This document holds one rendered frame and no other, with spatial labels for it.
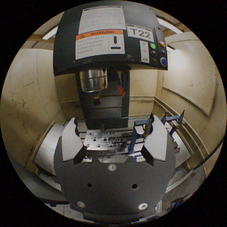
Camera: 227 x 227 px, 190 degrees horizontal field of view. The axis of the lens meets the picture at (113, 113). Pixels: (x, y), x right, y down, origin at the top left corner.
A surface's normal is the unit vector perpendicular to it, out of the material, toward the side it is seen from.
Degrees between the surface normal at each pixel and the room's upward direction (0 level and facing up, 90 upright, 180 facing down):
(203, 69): 90
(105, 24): 90
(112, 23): 90
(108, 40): 90
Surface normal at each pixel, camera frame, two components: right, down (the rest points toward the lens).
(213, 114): -1.00, 0.08
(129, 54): 0.05, 0.52
